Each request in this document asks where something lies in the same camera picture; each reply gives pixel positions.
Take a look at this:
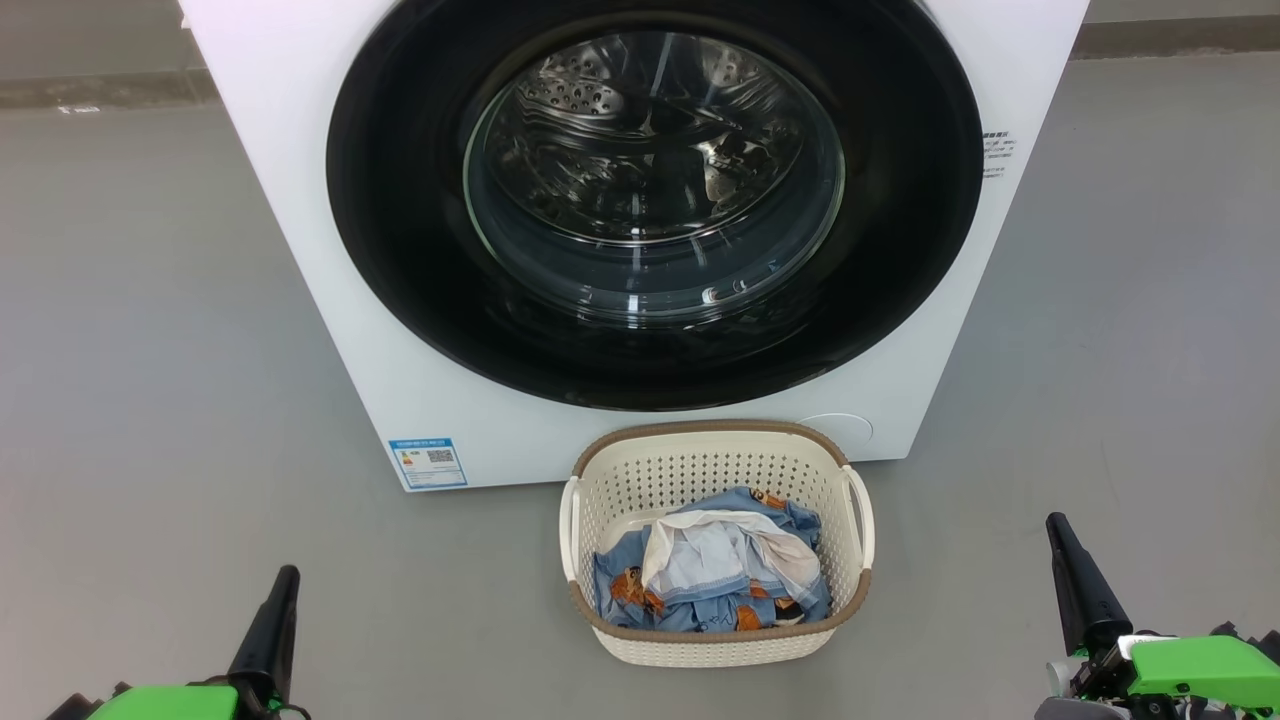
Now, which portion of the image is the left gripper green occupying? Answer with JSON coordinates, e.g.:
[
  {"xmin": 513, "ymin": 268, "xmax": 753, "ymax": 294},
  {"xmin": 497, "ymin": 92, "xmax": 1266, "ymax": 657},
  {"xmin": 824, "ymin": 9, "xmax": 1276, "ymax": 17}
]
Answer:
[{"xmin": 45, "ymin": 565, "xmax": 309, "ymax": 720}]

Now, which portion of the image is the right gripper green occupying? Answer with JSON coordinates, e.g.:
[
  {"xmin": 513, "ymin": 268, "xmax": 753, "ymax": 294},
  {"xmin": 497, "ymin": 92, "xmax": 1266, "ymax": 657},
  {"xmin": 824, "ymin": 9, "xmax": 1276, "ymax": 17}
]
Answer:
[{"xmin": 1035, "ymin": 513, "xmax": 1280, "ymax": 720}]

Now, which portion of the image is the blue cartoon print garment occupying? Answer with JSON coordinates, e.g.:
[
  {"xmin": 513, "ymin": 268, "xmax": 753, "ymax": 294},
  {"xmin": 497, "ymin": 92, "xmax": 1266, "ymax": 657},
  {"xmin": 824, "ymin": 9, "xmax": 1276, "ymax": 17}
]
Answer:
[{"xmin": 592, "ymin": 487, "xmax": 831, "ymax": 633}]

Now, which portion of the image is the blue cartoon garment cream lining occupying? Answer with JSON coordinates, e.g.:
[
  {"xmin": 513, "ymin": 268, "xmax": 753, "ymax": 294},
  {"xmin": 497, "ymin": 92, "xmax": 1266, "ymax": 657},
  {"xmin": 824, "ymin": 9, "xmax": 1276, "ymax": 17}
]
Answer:
[{"xmin": 640, "ymin": 508, "xmax": 823, "ymax": 606}]

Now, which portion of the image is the black round glass washer door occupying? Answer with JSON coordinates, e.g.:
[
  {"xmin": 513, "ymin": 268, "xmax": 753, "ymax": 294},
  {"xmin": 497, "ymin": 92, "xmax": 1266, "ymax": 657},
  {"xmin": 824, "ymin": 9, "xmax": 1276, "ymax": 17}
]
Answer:
[{"xmin": 326, "ymin": 0, "xmax": 986, "ymax": 413}]

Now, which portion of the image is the white front-load washing machine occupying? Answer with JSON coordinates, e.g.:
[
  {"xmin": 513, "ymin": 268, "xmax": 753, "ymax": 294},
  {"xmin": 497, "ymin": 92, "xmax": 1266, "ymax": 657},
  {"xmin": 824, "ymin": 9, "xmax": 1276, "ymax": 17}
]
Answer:
[{"xmin": 178, "ymin": 0, "xmax": 1091, "ymax": 493}]

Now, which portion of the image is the stainless steel washing machine drum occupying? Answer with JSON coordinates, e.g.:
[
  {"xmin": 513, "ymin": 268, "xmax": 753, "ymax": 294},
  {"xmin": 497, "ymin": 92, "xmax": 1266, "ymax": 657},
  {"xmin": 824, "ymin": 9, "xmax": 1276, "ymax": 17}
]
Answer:
[{"xmin": 480, "ymin": 30, "xmax": 813, "ymax": 251}]

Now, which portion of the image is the blue energy label sticker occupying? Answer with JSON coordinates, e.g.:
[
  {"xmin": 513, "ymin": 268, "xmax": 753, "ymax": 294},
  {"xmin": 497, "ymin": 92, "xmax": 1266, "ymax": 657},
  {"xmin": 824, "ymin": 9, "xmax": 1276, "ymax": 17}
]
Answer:
[{"xmin": 388, "ymin": 437, "xmax": 469, "ymax": 491}]

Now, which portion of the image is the cream laundry basket brown rim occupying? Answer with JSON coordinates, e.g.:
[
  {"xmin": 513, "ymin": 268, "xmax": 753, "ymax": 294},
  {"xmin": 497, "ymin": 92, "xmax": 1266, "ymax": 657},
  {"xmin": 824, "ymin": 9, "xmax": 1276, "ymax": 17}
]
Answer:
[{"xmin": 558, "ymin": 420, "xmax": 876, "ymax": 668}]

